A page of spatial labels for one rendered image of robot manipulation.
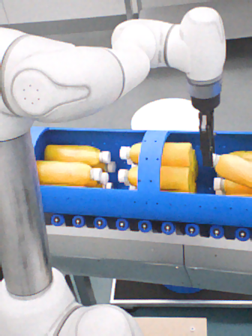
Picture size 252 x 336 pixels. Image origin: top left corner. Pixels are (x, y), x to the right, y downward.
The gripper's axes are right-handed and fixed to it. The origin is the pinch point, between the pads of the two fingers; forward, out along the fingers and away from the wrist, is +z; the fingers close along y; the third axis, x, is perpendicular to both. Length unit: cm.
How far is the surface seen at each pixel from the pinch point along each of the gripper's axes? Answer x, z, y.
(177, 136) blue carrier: 12.0, 7.4, 16.3
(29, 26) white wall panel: 204, 112, 306
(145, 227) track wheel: 20.6, 26.9, -6.4
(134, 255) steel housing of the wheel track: 25.1, 37.8, -9.0
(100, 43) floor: 135, 124, 295
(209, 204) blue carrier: -0.7, 11.6, -9.4
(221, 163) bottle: -3.7, 2.6, -2.1
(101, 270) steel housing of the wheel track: 40, 53, -5
